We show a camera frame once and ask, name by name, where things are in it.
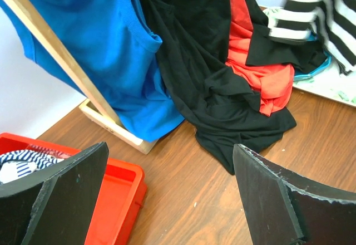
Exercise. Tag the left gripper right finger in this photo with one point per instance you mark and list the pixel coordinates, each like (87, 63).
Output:
(283, 207)

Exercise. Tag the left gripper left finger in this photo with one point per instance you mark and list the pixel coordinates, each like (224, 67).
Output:
(54, 205)

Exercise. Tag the black white striped tank top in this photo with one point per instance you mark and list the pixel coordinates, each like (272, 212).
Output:
(297, 19)

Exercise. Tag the black red tank top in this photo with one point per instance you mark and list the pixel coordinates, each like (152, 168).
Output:
(278, 47)

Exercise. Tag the blue tank top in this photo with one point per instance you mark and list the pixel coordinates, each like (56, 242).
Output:
(112, 43)

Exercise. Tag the blue white striped shirt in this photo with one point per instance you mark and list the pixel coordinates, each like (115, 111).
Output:
(19, 163)

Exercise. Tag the red plastic bin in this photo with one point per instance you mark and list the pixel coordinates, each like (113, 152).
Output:
(120, 198)

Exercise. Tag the wooden clothes rack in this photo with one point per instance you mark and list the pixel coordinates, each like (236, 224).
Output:
(95, 107)

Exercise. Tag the floral pattern tray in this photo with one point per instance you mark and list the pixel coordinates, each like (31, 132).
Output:
(331, 83)

